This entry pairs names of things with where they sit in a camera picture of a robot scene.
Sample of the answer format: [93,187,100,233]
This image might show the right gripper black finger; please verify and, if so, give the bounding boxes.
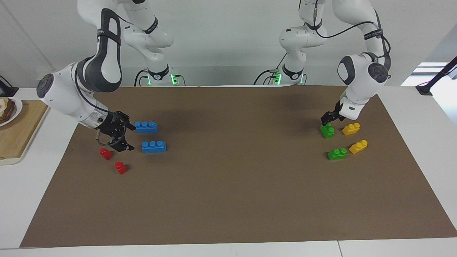
[115,111,137,131]
[109,135,135,152]

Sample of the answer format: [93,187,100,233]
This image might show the plain green two-stud brick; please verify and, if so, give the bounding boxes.
[320,123,335,139]

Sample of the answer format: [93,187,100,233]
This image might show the blue three-stud brick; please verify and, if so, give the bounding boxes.
[135,121,158,134]
[142,141,167,154]

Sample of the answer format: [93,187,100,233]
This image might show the yellow two-stud brick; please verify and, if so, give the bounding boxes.
[342,122,361,136]
[349,140,368,155]

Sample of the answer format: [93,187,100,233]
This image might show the green brick with white stickers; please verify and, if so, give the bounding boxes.
[327,148,347,161]

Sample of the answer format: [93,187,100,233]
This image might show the wooden cutting board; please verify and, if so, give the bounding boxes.
[0,100,49,165]

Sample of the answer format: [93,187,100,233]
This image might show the white plate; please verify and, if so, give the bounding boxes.
[0,97,23,127]

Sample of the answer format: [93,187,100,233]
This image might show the brown toast with egg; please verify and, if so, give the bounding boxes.
[0,98,16,124]

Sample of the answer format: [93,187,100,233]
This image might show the small black device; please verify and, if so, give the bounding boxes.
[0,76,19,97]

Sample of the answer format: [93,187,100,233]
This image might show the brown paper table mat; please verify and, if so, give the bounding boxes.
[20,85,457,248]

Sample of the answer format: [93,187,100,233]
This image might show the black right arm base cables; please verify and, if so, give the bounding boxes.
[134,69,150,87]

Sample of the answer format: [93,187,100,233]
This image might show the black arm base cables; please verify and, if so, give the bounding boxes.
[134,69,150,87]
[253,69,286,86]

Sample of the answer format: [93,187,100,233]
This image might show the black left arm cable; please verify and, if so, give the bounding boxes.
[299,0,392,77]

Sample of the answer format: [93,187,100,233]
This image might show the black left arm base cables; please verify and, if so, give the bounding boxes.
[253,69,286,86]

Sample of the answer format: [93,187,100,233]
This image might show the black camera stand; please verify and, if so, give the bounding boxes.
[416,56,457,96]

